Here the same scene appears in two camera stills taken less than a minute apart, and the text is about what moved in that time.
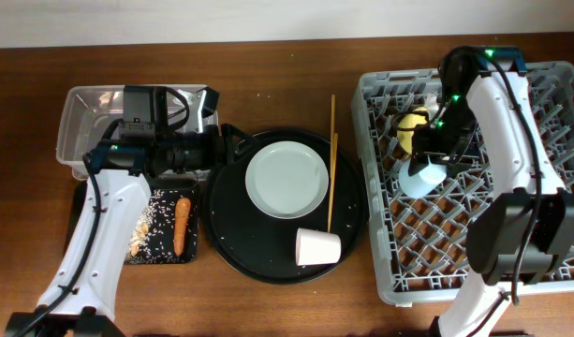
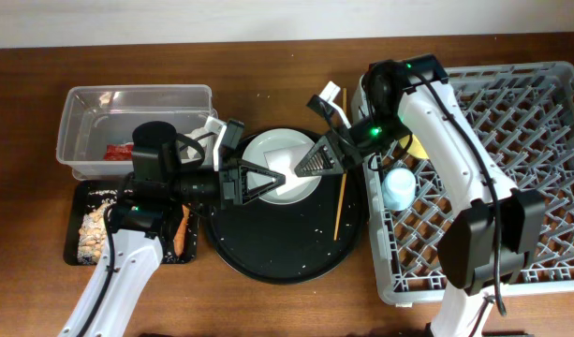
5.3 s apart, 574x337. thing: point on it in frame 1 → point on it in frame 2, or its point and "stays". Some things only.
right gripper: (423, 143) → (307, 167)
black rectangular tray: (169, 232) stays
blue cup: (422, 183) → (399, 188)
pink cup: (315, 247) → (284, 162)
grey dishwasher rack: (419, 244) stays
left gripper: (228, 147) → (233, 191)
